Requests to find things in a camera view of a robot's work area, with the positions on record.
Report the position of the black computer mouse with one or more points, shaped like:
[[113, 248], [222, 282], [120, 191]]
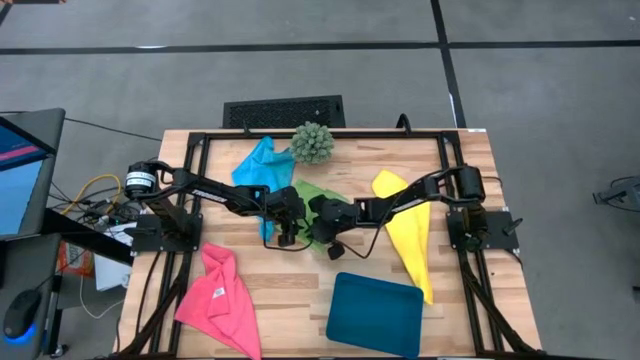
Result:
[[21, 315]]

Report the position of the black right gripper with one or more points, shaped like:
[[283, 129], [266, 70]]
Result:
[[332, 215]]

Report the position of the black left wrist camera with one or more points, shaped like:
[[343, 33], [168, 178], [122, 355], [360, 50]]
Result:
[[286, 240]]

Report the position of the yellow microfiber towel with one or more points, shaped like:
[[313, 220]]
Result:
[[410, 235]]

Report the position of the grey computer monitor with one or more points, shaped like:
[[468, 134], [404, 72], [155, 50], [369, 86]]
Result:
[[20, 190]]

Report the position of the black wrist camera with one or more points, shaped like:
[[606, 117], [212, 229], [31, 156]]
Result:
[[336, 251], [286, 240]]

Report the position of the orange packet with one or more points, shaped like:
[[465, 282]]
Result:
[[75, 260]]

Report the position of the teal plastic bin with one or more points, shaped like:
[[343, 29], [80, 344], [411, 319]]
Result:
[[375, 315]]

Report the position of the green potted plant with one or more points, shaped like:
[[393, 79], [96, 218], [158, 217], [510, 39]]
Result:
[[311, 143]]

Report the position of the pink microfiber towel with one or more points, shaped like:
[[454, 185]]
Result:
[[220, 305]]

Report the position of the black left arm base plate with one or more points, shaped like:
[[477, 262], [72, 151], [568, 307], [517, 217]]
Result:
[[150, 240]]

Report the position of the black frame clamp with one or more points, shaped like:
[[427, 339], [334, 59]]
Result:
[[404, 116]]

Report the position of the blue microfiber towel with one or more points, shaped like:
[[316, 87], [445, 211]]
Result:
[[262, 162]]

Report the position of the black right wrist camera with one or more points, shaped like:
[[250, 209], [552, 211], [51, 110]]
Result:
[[336, 251]]

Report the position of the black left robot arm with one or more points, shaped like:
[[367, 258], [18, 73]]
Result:
[[210, 194]]

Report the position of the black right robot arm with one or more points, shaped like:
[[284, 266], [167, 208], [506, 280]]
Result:
[[415, 195]]

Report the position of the black metal table frame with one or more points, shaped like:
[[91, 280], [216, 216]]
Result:
[[375, 135]]

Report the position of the grey side desk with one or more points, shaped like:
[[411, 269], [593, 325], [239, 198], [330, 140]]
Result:
[[20, 270]]

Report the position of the white paper sheet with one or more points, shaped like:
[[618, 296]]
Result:
[[110, 272]]

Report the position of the green microfiber towel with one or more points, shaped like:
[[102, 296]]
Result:
[[312, 190]]

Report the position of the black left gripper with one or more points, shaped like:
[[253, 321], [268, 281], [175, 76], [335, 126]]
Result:
[[287, 205]]

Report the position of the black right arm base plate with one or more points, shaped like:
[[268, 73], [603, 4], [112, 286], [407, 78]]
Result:
[[502, 235]]

